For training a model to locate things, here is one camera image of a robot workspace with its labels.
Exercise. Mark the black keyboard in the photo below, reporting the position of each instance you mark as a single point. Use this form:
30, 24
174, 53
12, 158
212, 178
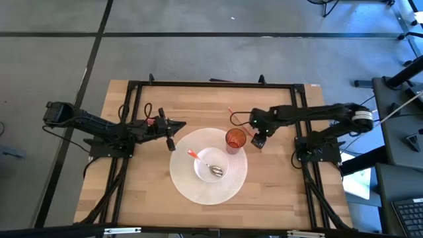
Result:
411, 216

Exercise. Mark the orange faceted plastic cup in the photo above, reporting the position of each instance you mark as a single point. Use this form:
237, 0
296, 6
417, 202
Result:
235, 142

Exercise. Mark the black overhead mounting bar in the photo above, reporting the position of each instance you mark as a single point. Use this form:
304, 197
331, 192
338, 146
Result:
49, 232

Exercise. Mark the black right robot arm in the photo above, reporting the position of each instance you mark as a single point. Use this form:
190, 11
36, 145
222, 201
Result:
314, 113

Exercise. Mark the white round bowl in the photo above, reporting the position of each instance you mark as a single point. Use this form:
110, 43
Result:
206, 172

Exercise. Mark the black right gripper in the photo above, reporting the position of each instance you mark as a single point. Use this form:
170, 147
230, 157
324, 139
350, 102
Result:
264, 120

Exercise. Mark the white round woven placemat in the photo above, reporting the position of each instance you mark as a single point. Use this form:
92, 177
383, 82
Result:
185, 185

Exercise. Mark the white flat panel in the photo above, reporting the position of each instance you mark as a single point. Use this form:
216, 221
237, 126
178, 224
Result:
358, 182

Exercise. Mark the silver metal bracket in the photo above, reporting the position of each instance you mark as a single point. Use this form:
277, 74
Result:
122, 230
305, 234

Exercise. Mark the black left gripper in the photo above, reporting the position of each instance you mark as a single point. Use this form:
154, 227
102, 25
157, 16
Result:
163, 127

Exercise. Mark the grey side desk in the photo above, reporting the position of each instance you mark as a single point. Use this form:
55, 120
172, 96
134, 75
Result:
400, 148

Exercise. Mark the black slanted pole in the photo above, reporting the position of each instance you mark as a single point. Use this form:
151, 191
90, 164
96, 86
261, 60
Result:
404, 74

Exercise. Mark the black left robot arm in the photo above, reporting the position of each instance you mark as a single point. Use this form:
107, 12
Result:
96, 127

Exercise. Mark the black aluminium table frame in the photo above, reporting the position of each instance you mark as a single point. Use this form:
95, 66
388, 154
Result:
215, 84

